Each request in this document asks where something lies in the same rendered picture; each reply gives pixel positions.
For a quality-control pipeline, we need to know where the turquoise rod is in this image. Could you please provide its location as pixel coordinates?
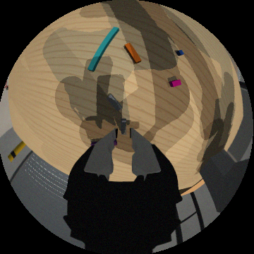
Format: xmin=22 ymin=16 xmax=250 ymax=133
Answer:
xmin=88 ymin=27 xmax=119 ymax=71

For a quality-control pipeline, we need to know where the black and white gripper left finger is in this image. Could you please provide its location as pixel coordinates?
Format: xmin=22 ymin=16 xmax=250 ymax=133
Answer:
xmin=63 ymin=128 xmax=118 ymax=200

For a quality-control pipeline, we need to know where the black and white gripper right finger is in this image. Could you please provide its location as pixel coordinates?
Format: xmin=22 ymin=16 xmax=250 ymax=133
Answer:
xmin=130 ymin=128 xmax=183 ymax=203

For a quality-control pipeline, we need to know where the small magenta block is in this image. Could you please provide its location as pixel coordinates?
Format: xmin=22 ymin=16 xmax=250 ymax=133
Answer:
xmin=169 ymin=80 xmax=181 ymax=87

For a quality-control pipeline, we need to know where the small blue block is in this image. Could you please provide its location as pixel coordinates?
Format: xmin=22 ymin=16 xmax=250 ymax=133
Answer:
xmin=176 ymin=50 xmax=184 ymax=56

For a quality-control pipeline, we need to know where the orange rod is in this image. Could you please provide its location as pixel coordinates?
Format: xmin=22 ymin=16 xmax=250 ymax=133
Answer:
xmin=124 ymin=43 xmax=142 ymax=64

